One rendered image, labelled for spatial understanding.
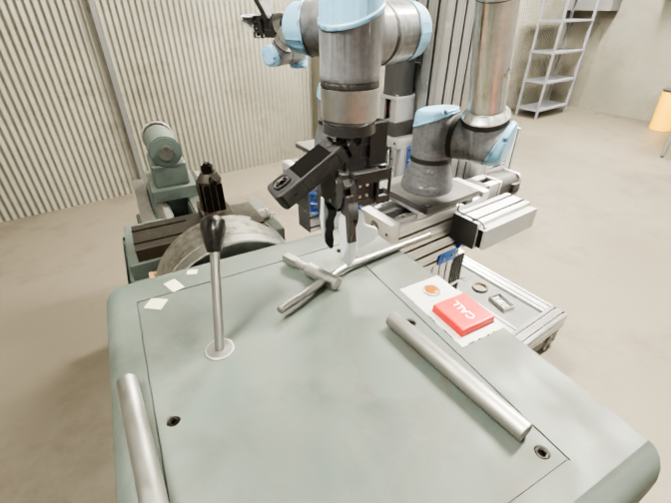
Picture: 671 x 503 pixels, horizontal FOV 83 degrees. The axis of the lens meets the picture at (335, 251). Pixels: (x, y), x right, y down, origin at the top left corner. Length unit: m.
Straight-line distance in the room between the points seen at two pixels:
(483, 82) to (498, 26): 0.11
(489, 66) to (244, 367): 0.78
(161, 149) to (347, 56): 1.44
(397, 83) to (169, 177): 1.11
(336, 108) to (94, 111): 3.81
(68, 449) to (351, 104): 1.98
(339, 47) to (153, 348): 0.43
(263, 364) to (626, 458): 0.39
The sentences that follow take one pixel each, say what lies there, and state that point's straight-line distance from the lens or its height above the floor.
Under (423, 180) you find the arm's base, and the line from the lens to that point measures 1.12.
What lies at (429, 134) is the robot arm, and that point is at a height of 1.33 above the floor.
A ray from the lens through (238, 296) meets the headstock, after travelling 0.59.
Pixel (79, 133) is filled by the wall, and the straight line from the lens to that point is 4.25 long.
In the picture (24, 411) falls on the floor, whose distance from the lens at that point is 2.46.
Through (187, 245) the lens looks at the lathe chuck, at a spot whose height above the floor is 1.22.
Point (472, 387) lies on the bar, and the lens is 0.46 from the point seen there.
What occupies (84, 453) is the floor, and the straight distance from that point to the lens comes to 2.15.
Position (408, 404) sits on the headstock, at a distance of 0.46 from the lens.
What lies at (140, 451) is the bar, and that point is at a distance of 0.44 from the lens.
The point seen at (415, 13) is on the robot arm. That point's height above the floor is 1.61.
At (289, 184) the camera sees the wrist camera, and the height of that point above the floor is 1.43.
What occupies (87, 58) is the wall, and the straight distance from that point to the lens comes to 4.17.
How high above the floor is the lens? 1.62
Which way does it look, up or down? 33 degrees down
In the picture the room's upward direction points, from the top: straight up
